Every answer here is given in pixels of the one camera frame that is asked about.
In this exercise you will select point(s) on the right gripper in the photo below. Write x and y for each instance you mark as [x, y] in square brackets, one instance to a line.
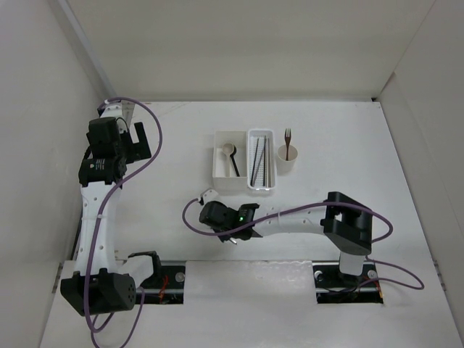
[224, 238]

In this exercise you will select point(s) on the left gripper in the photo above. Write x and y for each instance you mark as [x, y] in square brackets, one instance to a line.
[139, 150]

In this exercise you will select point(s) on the black spoon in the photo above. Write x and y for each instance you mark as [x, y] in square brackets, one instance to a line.
[232, 156]

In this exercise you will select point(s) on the beige wooden spoon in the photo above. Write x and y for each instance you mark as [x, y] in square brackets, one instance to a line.
[227, 149]

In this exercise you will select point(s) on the brown wooden fork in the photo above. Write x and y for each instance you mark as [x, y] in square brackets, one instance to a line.
[287, 139]

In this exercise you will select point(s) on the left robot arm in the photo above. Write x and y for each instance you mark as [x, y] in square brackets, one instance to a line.
[98, 284]

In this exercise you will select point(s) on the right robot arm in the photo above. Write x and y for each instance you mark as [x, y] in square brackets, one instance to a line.
[348, 228]

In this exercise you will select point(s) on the white square box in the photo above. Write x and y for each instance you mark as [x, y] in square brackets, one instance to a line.
[232, 184]

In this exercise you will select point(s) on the white perforated basket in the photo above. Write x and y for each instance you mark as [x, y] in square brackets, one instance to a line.
[261, 166]

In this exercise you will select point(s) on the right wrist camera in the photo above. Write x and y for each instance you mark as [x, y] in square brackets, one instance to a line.
[208, 195]

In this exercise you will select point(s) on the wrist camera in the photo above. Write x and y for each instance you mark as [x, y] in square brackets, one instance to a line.
[123, 109]
[208, 195]

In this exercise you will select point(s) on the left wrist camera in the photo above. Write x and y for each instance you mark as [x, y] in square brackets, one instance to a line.
[123, 109]

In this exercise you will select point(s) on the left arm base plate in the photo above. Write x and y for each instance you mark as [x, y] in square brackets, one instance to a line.
[166, 286]

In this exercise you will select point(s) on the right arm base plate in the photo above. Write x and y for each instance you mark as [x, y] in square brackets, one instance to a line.
[334, 287]

